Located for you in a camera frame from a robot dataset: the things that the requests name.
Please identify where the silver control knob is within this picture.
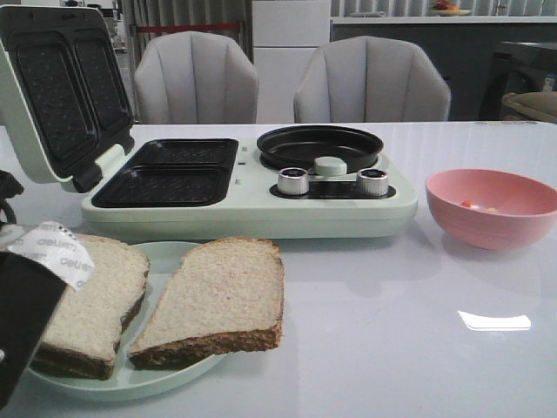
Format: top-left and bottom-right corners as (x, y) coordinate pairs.
(277, 167), (309, 196)
(356, 168), (389, 197)

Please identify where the mint green breakfast maker base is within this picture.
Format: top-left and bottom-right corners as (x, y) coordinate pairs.
(82, 138), (418, 242)

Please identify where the fruit plate on counter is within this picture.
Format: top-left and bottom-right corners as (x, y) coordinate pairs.
(430, 0), (471, 17)

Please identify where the right grey upholstered chair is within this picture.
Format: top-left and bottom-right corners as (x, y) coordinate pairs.
(293, 36), (452, 124)

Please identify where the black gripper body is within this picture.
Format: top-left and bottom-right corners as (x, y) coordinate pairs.
(0, 171), (24, 224)

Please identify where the white refrigerator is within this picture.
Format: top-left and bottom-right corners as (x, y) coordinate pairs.
(252, 1), (331, 124)

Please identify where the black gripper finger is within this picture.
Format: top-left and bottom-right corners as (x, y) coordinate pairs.
(0, 220), (96, 406)

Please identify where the left silver control knob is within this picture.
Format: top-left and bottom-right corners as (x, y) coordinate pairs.
(277, 167), (309, 196)

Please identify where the red barrier belt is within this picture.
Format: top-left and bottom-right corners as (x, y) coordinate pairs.
(136, 21), (243, 33)

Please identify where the left grey upholstered chair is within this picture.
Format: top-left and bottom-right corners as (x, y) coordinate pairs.
(134, 31), (258, 125)

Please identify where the right silver control knob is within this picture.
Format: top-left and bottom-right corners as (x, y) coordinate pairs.
(356, 168), (389, 197)

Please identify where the black round frying pan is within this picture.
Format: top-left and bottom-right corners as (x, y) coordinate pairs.
(257, 125), (384, 173)

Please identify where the grey upholstered chair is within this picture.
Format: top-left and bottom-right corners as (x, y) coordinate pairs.
(134, 31), (258, 125)
(293, 36), (452, 124)

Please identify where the mint green round plate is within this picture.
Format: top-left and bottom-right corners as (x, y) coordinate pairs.
(29, 241), (225, 401)

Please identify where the dark grey washing machine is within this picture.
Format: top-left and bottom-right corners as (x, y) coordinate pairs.
(479, 42), (556, 120)

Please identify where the pink plastic bowl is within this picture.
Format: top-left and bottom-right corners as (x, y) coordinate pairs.
(426, 168), (556, 251)

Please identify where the grey kitchen counter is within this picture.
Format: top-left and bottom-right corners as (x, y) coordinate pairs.
(331, 17), (556, 121)

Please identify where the beige sofa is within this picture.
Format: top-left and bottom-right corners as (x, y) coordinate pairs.
(501, 91), (556, 124)

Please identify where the bread slice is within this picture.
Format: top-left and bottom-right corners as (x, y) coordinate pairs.
(31, 234), (151, 380)
(128, 237), (285, 369)

